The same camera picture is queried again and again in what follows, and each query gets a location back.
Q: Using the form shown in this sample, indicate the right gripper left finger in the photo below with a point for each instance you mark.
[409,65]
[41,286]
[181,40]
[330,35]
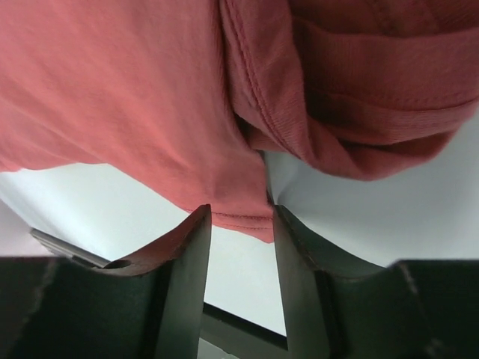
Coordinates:
[147,304]

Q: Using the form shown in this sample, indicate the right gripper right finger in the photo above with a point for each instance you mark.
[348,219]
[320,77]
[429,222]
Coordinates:
[337,305]

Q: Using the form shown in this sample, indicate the pink t shirt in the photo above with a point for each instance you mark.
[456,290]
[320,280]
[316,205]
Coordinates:
[183,95]

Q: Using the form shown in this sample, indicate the aluminium front frame rail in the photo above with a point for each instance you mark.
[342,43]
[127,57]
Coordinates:
[65,249]

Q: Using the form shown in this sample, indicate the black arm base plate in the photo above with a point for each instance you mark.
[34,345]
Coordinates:
[240,337]

